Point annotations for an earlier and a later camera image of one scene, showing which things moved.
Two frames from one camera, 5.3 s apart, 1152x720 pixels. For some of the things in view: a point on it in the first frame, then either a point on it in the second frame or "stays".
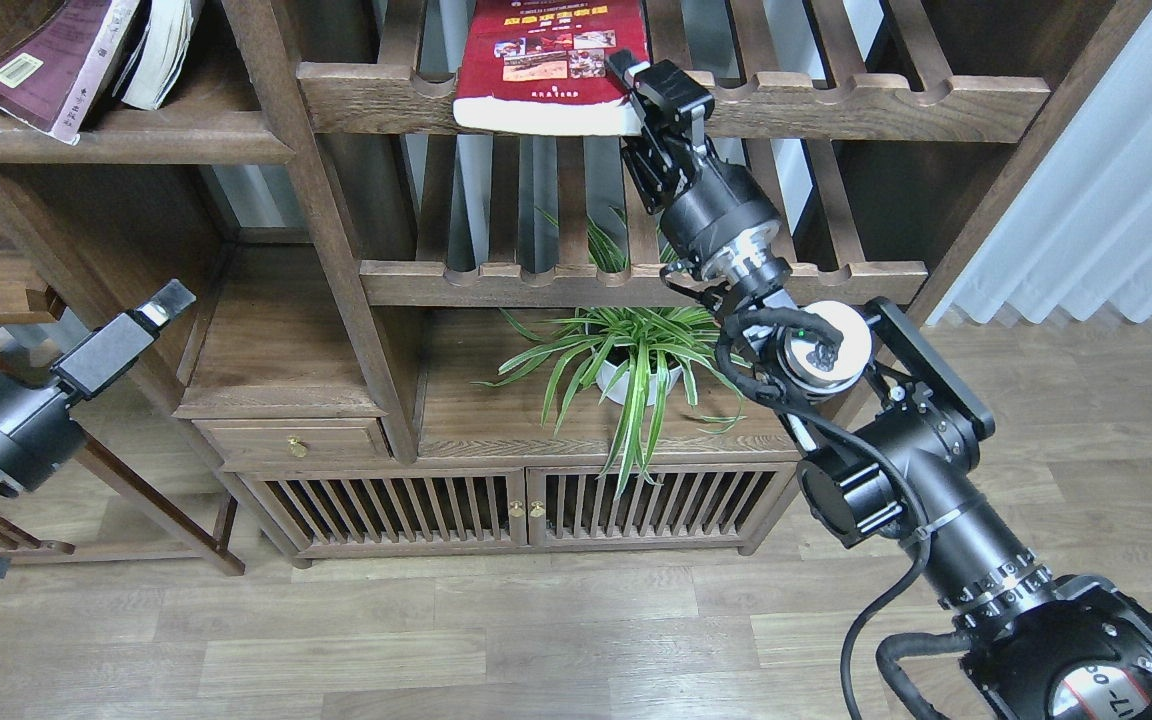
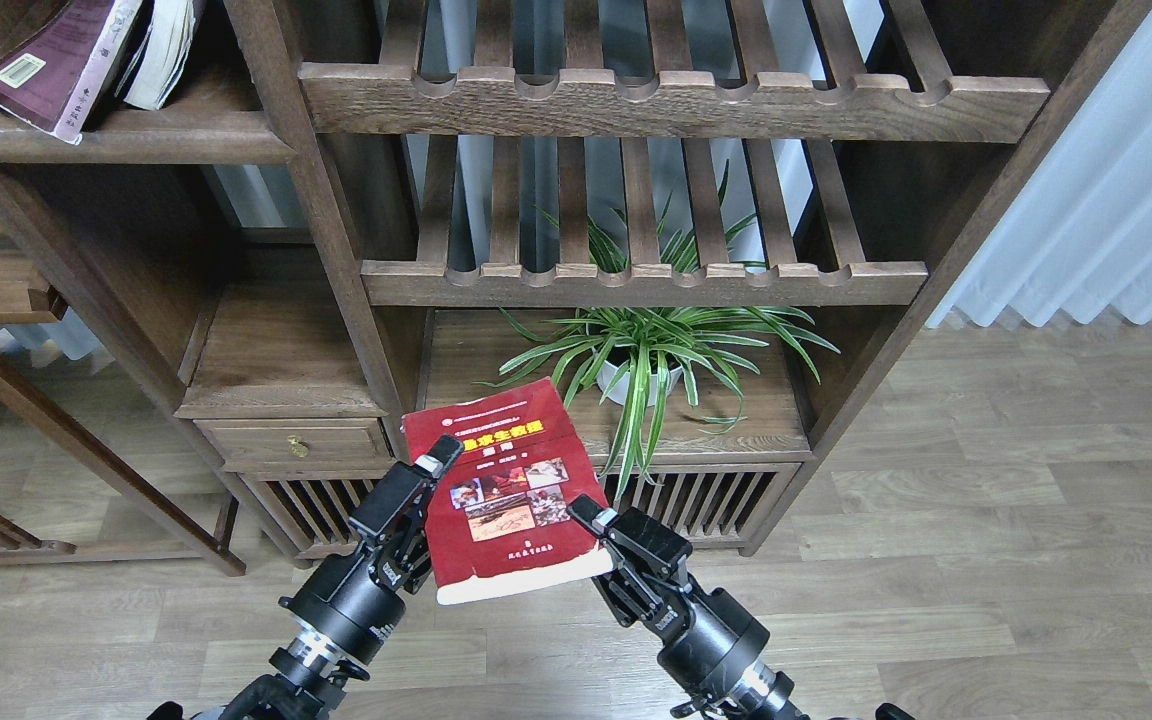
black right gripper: (678, 172) to (710, 637)
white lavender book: (158, 62) stays
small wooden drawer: (295, 440) stays
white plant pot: (606, 373) stays
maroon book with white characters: (51, 75) stays
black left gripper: (25, 431) to (351, 603)
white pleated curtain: (1124, 212) stays
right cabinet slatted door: (696, 505) stays
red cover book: (538, 67) to (498, 514)
